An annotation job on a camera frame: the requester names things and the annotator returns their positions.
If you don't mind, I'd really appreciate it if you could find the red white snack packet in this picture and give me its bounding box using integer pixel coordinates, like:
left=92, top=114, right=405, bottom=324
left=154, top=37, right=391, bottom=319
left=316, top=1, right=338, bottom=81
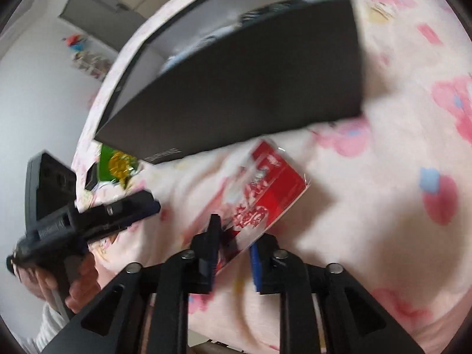
left=183, top=139, right=310, bottom=273

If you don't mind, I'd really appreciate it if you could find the white sleeve forearm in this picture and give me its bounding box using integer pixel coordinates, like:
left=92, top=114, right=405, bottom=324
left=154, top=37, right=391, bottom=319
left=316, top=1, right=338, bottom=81
left=13, top=303, right=68, bottom=354

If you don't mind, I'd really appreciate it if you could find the person's left hand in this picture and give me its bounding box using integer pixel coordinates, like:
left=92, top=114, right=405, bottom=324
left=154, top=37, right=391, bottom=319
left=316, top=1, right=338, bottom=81
left=13, top=253, right=101, bottom=314

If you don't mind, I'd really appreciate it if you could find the green yellow snack packet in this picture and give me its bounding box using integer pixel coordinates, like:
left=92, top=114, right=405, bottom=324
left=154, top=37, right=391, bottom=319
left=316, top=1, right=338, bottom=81
left=97, top=145, right=139, bottom=189

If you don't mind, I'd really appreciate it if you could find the grey door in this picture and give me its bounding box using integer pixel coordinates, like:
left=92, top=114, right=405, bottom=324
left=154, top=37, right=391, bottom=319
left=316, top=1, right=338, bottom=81
left=60, top=0, right=146, bottom=51

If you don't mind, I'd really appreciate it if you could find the black storage box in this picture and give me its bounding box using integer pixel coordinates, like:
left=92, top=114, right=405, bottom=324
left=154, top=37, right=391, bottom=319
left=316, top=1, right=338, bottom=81
left=94, top=0, right=363, bottom=164

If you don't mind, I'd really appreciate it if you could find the white wire shelf rack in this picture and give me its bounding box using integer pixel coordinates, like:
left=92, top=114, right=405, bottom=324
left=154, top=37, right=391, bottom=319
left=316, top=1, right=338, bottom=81
left=72, top=50, right=112, bottom=81

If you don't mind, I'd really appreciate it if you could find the red blue wall toy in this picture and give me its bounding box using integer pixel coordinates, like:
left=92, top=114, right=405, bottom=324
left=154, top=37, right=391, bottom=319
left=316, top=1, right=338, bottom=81
left=63, top=34, right=88, bottom=52

